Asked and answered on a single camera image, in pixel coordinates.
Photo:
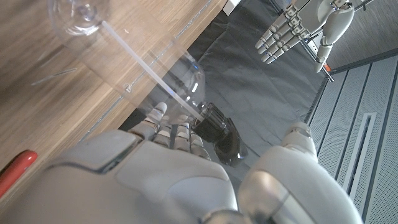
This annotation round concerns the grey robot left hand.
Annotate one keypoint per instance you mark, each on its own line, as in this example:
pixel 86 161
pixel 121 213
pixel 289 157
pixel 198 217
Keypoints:
pixel 311 15

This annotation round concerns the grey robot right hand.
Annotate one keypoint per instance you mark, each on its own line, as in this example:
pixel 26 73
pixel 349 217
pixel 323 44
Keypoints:
pixel 155 186

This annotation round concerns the clear spray bottle black pump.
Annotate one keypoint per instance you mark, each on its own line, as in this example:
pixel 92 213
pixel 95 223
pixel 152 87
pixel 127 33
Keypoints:
pixel 214 127

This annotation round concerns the black backdrop curtain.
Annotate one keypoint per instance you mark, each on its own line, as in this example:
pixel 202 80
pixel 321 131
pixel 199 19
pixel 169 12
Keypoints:
pixel 255 102

